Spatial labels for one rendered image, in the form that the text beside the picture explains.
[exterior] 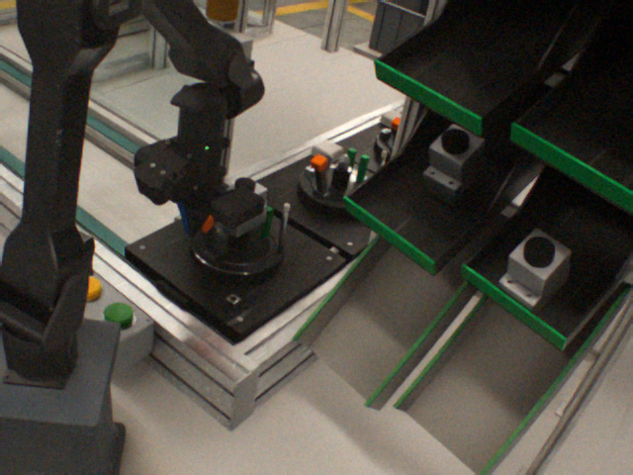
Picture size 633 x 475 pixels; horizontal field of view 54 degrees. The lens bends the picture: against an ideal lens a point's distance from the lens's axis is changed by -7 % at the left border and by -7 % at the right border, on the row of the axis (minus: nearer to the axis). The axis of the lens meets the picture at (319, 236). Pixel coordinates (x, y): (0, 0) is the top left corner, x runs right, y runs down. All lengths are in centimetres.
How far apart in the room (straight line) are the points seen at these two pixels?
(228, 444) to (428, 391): 27
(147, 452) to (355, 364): 29
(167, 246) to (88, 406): 39
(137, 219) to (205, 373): 37
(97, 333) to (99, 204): 48
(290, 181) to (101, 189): 34
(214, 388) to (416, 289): 29
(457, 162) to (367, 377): 28
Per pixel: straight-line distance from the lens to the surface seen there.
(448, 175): 72
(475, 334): 81
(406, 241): 68
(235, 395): 85
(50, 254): 61
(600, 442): 109
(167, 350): 92
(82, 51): 54
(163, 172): 79
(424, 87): 62
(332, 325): 84
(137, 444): 90
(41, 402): 69
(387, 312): 82
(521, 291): 65
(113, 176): 127
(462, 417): 79
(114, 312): 90
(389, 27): 293
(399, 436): 96
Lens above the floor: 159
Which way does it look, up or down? 35 degrees down
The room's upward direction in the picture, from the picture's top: 12 degrees clockwise
